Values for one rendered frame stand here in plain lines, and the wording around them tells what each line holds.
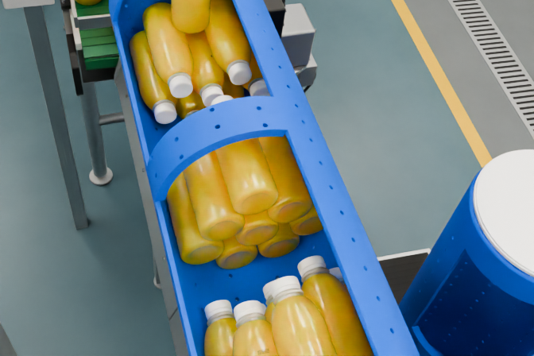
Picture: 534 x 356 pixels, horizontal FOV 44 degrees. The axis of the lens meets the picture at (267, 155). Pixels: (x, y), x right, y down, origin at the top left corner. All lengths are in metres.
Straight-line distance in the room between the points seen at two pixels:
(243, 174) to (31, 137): 1.69
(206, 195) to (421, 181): 1.64
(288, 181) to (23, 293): 1.37
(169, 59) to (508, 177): 0.63
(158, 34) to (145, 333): 1.13
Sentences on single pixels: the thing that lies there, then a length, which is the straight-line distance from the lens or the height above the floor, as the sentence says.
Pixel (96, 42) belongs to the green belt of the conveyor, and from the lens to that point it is 1.53.
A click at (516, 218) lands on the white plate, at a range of 1.19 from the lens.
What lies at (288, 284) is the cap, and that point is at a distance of 0.86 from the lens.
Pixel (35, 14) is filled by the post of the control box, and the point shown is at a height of 0.91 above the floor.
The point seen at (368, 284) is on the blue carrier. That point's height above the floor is 1.21.
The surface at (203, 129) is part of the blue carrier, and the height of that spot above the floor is 1.22.
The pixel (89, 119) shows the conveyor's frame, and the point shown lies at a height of 0.34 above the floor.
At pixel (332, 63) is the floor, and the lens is 2.84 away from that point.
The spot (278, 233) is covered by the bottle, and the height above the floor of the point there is 1.04.
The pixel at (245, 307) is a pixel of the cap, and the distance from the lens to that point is 0.90.
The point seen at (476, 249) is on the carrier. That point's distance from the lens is 1.19.
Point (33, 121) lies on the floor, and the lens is 2.60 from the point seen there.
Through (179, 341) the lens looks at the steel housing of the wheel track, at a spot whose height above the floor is 0.86.
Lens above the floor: 1.93
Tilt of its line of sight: 52 degrees down
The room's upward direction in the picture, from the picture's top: 9 degrees clockwise
